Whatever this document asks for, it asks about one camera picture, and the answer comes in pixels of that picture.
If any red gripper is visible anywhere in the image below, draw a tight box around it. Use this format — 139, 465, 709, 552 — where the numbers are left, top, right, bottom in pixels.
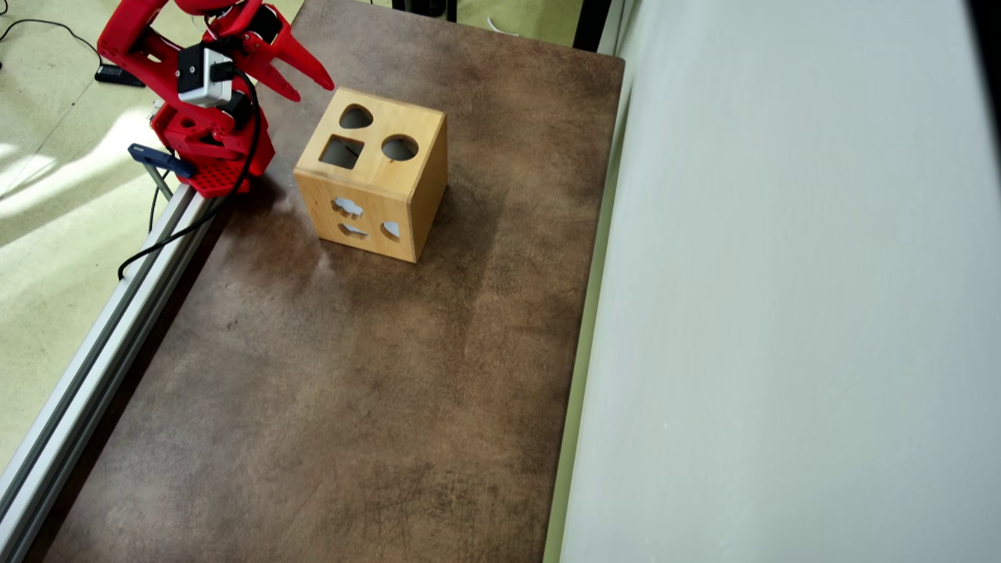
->
202, 0, 335, 102

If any wooden shape sorter box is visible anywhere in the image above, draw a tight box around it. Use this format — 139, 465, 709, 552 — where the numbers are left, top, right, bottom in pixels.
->
293, 86, 449, 264

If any blue clamp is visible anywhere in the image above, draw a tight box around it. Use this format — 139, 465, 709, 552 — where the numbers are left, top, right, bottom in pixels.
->
127, 143, 196, 200

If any black furniture base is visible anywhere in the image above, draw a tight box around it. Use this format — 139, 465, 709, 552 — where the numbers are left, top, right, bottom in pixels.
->
391, 0, 458, 23

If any black power adapter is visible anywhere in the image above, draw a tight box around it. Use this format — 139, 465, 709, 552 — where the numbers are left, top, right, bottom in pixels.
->
94, 64, 146, 88

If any thick black camera cable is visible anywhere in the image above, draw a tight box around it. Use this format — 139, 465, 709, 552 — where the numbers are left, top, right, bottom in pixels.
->
117, 64, 261, 281

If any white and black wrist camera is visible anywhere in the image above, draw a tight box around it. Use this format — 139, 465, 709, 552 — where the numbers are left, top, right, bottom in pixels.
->
176, 45, 235, 109

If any thin black floor cable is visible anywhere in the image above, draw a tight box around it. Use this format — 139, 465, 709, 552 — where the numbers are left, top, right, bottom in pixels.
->
0, 17, 102, 63

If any dark vertical post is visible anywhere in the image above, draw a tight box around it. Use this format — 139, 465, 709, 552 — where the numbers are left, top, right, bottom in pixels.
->
572, 0, 612, 54

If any aluminium profile rail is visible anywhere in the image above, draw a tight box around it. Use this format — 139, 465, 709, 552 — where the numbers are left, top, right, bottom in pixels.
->
0, 184, 224, 563

